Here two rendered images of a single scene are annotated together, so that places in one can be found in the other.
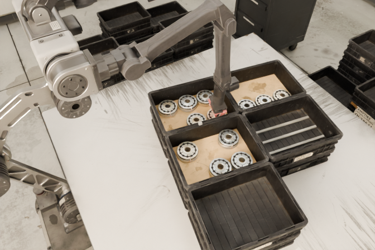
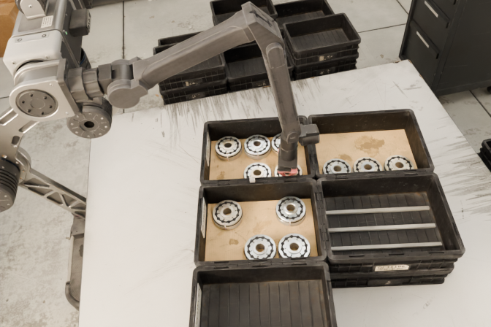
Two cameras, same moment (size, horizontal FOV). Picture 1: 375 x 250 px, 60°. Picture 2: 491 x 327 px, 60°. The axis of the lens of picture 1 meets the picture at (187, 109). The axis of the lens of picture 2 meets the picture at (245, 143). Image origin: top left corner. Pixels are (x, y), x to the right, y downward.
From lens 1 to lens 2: 0.47 m
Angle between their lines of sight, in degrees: 17
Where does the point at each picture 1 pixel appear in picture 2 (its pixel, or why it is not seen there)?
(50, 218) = (80, 248)
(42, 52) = (10, 55)
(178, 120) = (237, 168)
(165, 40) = (169, 62)
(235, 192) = (268, 290)
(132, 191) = (152, 246)
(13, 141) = (83, 144)
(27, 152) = not seen: hidden behind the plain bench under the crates
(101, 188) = (118, 232)
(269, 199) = (313, 316)
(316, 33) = not seen: outside the picture
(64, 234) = not seen: hidden behind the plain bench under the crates
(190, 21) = (207, 40)
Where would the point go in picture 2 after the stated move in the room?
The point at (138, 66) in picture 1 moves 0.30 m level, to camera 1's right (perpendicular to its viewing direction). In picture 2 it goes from (126, 92) to (242, 115)
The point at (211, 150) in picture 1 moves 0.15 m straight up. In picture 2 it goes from (261, 220) to (259, 196)
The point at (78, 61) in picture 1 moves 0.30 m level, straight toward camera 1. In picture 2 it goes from (47, 72) to (10, 174)
